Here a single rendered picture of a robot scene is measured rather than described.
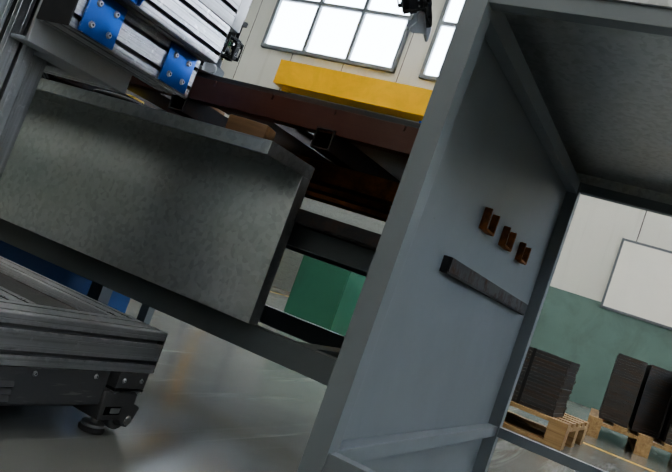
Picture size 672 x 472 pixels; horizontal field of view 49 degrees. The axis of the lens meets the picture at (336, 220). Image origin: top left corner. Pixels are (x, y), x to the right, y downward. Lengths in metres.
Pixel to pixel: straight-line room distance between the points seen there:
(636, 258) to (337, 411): 8.90
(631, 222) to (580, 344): 1.69
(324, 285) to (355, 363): 4.59
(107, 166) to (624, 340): 8.48
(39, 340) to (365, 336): 0.56
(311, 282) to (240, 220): 4.14
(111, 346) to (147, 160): 0.58
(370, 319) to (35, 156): 1.25
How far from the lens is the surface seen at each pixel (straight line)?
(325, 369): 1.66
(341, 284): 5.75
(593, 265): 10.03
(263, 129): 1.67
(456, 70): 1.26
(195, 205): 1.78
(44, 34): 1.53
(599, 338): 9.92
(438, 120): 1.23
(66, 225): 2.03
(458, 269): 1.57
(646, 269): 9.96
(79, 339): 1.44
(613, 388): 5.93
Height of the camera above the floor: 0.46
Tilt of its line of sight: 4 degrees up
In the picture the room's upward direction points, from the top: 20 degrees clockwise
